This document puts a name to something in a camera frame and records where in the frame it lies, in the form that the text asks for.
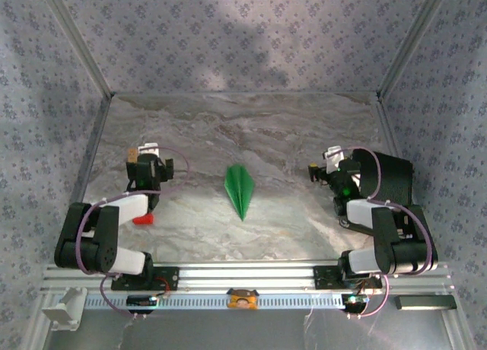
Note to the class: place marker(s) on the green square paper sheet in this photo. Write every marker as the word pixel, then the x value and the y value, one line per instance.
pixel 239 188

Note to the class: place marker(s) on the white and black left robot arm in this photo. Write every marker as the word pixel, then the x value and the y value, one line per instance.
pixel 129 260

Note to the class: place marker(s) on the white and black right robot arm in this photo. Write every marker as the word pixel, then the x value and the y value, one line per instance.
pixel 365 258

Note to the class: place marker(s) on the small orange sticker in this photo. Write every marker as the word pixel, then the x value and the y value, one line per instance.
pixel 132 156

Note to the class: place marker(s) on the silver metal caster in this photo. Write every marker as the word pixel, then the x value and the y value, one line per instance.
pixel 344 223

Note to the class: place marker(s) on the small red plastic block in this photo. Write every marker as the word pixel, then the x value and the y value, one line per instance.
pixel 144 220

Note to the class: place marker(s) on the black mesh box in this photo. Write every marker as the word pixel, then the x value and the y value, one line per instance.
pixel 395 175

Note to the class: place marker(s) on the black circuit board with LED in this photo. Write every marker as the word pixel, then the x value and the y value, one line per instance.
pixel 354 300
pixel 141 300

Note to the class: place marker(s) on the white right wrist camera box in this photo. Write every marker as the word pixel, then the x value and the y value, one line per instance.
pixel 335 156

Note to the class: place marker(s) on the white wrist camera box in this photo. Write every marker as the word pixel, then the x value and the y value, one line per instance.
pixel 147 149
pixel 335 156

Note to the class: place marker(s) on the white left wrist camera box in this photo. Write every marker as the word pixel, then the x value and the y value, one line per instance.
pixel 147 149

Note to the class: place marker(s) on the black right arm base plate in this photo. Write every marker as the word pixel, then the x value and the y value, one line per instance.
pixel 325 277

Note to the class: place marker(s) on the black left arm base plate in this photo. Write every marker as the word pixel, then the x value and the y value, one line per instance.
pixel 167 277

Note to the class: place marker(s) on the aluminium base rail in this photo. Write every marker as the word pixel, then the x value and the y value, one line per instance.
pixel 247 275

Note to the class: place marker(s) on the aluminium frame post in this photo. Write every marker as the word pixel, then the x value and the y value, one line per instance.
pixel 411 42
pixel 78 42

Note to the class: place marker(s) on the white plastic bracket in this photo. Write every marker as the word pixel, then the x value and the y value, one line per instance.
pixel 61 312

